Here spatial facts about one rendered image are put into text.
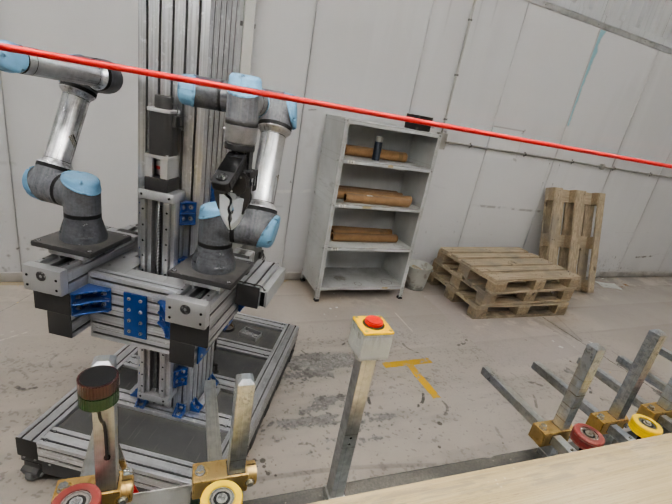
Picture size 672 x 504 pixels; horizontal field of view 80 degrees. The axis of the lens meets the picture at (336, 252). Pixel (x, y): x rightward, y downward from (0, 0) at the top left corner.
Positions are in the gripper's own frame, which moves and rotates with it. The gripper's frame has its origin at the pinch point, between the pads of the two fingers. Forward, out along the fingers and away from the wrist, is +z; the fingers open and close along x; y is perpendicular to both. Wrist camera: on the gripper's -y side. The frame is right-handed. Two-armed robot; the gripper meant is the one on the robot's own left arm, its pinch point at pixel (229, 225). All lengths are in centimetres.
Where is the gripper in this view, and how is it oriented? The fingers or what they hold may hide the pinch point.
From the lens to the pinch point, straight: 104.6
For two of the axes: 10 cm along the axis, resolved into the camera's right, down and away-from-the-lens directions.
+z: -1.7, 9.2, 3.4
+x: -9.8, -2.1, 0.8
